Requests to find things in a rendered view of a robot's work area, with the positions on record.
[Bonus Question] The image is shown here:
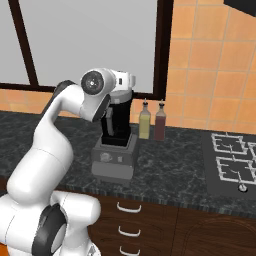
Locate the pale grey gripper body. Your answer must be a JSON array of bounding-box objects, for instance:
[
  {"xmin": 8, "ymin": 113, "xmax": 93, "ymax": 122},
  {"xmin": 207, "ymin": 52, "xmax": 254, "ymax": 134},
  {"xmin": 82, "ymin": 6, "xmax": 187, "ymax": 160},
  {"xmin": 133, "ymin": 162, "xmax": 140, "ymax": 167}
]
[{"xmin": 109, "ymin": 88, "xmax": 134, "ymax": 105}]

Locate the black blender jar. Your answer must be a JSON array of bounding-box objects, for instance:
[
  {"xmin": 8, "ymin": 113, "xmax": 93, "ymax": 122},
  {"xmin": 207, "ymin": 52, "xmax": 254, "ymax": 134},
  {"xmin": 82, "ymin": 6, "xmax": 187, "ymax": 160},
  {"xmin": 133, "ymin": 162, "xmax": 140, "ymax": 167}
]
[{"xmin": 99, "ymin": 99, "xmax": 134, "ymax": 148}]

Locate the yellow oil bottle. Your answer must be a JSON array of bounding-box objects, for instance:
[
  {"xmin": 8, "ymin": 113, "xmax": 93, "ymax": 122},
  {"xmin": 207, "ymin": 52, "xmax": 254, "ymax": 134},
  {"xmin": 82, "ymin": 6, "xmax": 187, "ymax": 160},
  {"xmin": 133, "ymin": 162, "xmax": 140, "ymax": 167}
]
[{"xmin": 137, "ymin": 98, "xmax": 152, "ymax": 141}]

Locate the dark red sauce bottle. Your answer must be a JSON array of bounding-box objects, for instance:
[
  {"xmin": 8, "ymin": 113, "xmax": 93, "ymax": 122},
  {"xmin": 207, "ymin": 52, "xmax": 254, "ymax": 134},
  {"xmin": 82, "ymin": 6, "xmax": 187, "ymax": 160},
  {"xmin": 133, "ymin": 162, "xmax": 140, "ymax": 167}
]
[{"xmin": 153, "ymin": 98, "xmax": 168, "ymax": 142}]

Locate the dark framed window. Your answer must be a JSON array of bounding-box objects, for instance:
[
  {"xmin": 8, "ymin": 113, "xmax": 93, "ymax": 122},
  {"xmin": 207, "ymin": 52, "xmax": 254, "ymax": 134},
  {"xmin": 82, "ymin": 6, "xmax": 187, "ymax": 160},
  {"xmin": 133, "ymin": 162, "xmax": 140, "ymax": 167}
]
[{"xmin": 0, "ymin": 0, "xmax": 175, "ymax": 102}]

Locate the dark wood drawer front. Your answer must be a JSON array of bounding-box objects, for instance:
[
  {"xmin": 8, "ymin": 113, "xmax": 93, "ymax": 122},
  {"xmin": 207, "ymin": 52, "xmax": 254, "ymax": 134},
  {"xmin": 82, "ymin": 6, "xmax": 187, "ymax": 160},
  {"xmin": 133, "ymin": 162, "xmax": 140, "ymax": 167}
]
[
  {"xmin": 89, "ymin": 240, "xmax": 177, "ymax": 256},
  {"xmin": 98, "ymin": 194, "xmax": 179, "ymax": 225},
  {"xmin": 89, "ymin": 218, "xmax": 178, "ymax": 246}
]

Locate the dark grey hob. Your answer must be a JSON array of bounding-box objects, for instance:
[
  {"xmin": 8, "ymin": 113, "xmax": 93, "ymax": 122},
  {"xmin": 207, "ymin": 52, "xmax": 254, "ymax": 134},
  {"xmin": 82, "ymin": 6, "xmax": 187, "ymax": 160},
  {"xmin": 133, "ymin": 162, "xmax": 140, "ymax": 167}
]
[{"xmin": 200, "ymin": 130, "xmax": 256, "ymax": 202}]

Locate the black range hood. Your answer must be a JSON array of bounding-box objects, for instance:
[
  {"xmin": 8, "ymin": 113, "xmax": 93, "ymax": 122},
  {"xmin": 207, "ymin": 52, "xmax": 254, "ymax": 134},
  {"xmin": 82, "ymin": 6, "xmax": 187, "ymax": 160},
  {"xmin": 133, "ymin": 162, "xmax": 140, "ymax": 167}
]
[{"xmin": 222, "ymin": 0, "xmax": 256, "ymax": 18}]

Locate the silver hob knob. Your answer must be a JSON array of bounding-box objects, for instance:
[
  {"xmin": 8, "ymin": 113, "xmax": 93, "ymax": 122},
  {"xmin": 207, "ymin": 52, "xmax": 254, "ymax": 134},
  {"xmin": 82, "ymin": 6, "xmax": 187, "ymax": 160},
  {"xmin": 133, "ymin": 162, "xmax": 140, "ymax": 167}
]
[{"xmin": 237, "ymin": 183, "xmax": 249, "ymax": 194}]

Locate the dark wood cupboard door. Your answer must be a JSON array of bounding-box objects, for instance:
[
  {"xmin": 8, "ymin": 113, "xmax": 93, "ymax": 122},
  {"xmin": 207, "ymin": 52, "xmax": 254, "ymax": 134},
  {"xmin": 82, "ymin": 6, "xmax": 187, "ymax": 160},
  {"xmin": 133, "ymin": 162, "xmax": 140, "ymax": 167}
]
[{"xmin": 173, "ymin": 207, "xmax": 256, "ymax": 256}]

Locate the white curved drawer handle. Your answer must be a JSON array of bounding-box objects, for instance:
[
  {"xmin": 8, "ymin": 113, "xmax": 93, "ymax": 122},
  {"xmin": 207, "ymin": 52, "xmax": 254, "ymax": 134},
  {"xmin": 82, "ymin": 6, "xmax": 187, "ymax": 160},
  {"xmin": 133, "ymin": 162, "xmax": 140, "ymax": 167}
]
[
  {"xmin": 118, "ymin": 245, "xmax": 142, "ymax": 256},
  {"xmin": 116, "ymin": 201, "xmax": 143, "ymax": 214},
  {"xmin": 117, "ymin": 225, "xmax": 142, "ymax": 238}
]

